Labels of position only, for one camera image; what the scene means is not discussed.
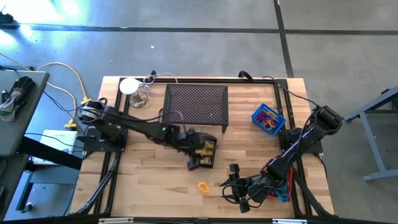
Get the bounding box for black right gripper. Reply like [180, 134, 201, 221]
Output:
[218, 163, 274, 214]

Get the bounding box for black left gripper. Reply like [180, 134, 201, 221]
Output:
[173, 128, 218, 171]

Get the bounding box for black perforated metal shelf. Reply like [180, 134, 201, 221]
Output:
[161, 83, 229, 134]

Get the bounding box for red slotted plastic basket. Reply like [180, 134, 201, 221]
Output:
[266, 167, 295, 203]

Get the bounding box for blue slotted plastic basket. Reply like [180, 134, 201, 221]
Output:
[251, 103, 287, 136]

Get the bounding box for black desk crossbar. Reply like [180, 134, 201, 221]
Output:
[18, 136, 83, 170]

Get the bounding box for black slotted plastic basket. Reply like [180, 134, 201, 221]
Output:
[188, 134, 218, 170]

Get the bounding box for white mushroom-shaped lamp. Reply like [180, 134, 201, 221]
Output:
[119, 77, 150, 108]

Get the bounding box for white box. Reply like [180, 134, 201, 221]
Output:
[32, 129, 78, 166]

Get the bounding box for grey side table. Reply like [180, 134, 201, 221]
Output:
[0, 70, 50, 158]

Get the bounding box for black and grey gloves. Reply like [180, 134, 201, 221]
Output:
[0, 75, 36, 123]

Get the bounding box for silver metal bracket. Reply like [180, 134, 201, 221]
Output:
[98, 217, 135, 224]
[272, 218, 308, 224]

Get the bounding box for white lamp cable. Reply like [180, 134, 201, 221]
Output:
[138, 72, 178, 108]

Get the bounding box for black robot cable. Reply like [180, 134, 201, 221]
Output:
[262, 75, 321, 108]

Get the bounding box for cream yellow cable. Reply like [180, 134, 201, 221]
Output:
[36, 62, 93, 128]

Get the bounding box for grey-blue table frame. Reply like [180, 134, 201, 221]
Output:
[343, 86, 398, 183]

